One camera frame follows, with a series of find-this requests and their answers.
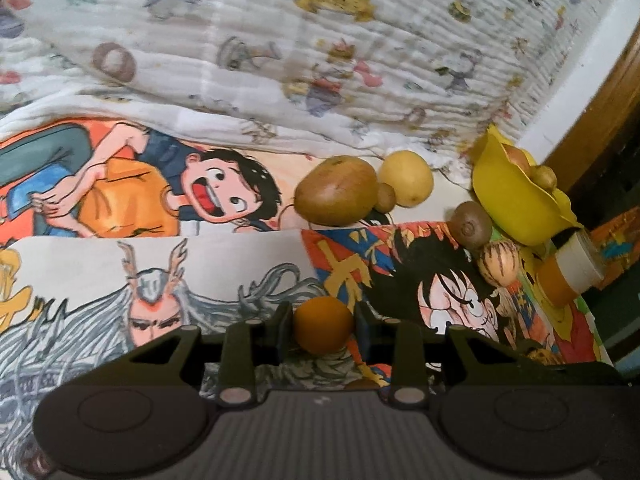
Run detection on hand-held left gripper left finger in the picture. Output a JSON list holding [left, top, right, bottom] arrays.
[[112, 302, 296, 407]]

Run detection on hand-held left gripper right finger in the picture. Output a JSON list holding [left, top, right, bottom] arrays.
[[354, 304, 623, 407]]

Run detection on small orange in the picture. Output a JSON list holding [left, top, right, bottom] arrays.
[[294, 296, 355, 356]]

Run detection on small brown kiwi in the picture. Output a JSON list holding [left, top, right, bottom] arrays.
[[374, 182, 397, 213]]

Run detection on brown-green mango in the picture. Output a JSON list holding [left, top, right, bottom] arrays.
[[295, 156, 379, 227]]

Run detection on striped pepino melon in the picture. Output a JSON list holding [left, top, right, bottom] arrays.
[[477, 240, 517, 287]]

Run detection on yellow lemon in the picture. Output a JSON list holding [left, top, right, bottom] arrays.
[[378, 151, 434, 208]]

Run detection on yellow plastic bowl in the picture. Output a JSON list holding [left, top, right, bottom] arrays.
[[471, 126, 581, 247]]

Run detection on grey-haired figure cartoon poster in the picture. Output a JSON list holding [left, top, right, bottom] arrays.
[[0, 232, 363, 463]]

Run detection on orange and white cup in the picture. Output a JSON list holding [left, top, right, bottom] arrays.
[[537, 230, 605, 308]]

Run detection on orange-shirt boy cartoon poster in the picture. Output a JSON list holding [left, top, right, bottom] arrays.
[[0, 119, 393, 239]]

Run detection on reddish onion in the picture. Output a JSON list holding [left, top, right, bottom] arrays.
[[502, 145, 536, 169]]

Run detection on white cartoon printed blanket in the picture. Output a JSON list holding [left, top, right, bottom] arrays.
[[0, 0, 623, 168]]

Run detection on brown wooden frame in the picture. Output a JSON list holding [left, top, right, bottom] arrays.
[[540, 25, 640, 203]]

